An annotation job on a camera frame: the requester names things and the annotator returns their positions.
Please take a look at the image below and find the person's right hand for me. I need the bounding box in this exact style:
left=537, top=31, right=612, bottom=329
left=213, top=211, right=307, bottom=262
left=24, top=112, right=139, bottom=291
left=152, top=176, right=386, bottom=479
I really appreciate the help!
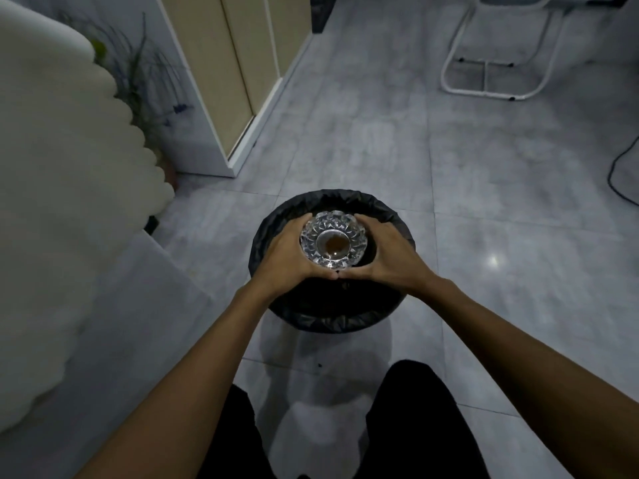
left=337, top=214, right=439, bottom=297

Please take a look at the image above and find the person's left hand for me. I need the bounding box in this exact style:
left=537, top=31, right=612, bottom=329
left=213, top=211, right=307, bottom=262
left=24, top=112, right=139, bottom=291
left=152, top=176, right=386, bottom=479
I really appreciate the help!
left=253, top=213, right=339, bottom=298

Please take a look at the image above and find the clear glass ashtray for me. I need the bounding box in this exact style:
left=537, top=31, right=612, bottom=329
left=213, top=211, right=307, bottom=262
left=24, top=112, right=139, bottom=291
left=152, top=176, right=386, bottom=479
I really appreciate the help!
left=300, top=210, right=368, bottom=270

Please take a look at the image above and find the person's right forearm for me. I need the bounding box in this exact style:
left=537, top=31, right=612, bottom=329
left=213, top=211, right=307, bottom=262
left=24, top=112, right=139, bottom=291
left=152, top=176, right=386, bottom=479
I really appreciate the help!
left=417, top=276, right=639, bottom=479

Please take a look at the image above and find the person's left forearm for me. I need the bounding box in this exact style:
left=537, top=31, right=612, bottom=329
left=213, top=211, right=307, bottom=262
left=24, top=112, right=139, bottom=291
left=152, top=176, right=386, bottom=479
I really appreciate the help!
left=75, top=281, right=280, bottom=479

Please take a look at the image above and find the black trash bin with bag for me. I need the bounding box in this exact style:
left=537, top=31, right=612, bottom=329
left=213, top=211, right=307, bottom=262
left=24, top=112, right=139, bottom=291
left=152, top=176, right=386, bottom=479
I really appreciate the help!
left=248, top=189, right=416, bottom=334

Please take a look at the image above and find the person's right leg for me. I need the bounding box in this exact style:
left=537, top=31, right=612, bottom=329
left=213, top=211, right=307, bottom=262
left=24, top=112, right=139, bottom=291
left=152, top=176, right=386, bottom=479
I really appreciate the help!
left=352, top=360, right=492, bottom=479

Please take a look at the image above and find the person's leg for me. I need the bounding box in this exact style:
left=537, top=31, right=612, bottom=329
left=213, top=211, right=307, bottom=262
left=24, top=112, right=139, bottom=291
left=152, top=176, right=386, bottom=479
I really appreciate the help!
left=197, top=384, right=278, bottom=479
left=352, top=360, right=492, bottom=479

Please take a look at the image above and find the person's left leg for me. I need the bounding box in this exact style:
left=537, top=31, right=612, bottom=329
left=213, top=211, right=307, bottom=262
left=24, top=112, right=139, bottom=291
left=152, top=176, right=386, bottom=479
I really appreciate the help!
left=197, top=384, right=278, bottom=479

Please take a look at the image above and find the grey low platform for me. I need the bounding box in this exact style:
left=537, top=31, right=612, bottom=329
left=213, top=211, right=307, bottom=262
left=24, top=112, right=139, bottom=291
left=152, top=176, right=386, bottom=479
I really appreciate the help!
left=0, top=230, right=213, bottom=479

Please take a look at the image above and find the white scalloped cushion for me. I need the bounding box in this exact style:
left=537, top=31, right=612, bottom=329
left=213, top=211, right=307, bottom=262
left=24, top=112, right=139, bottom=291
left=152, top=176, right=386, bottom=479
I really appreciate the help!
left=0, top=0, right=176, bottom=434

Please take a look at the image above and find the green potted plant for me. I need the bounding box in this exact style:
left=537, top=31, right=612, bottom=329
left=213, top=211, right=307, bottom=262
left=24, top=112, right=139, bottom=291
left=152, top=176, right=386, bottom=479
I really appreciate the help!
left=60, top=12, right=193, bottom=190

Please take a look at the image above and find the beige cabinet with white frame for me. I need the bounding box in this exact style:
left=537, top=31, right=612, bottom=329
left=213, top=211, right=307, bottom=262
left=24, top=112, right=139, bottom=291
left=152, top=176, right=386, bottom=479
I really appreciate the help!
left=156, top=0, right=314, bottom=178

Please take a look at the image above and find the white metal chair frame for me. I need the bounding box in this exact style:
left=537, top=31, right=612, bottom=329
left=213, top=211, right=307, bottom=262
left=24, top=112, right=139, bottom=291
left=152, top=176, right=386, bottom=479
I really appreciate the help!
left=440, top=0, right=575, bottom=101

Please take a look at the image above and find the black cable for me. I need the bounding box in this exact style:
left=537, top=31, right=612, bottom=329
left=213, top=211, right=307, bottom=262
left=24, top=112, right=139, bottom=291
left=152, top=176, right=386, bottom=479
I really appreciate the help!
left=607, top=136, right=639, bottom=207

